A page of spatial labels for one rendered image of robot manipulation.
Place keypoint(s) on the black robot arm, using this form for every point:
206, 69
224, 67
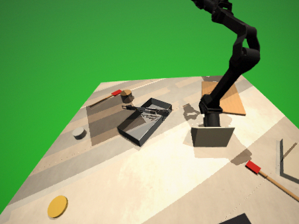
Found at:
242, 60

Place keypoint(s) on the grey cylindrical container with tan lid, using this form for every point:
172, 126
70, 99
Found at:
126, 96

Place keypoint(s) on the yellow round disc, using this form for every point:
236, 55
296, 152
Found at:
57, 206

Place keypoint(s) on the red spatula with wooden handle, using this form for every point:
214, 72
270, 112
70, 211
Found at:
113, 94

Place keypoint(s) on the grey short cylinder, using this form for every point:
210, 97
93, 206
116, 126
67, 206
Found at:
79, 133

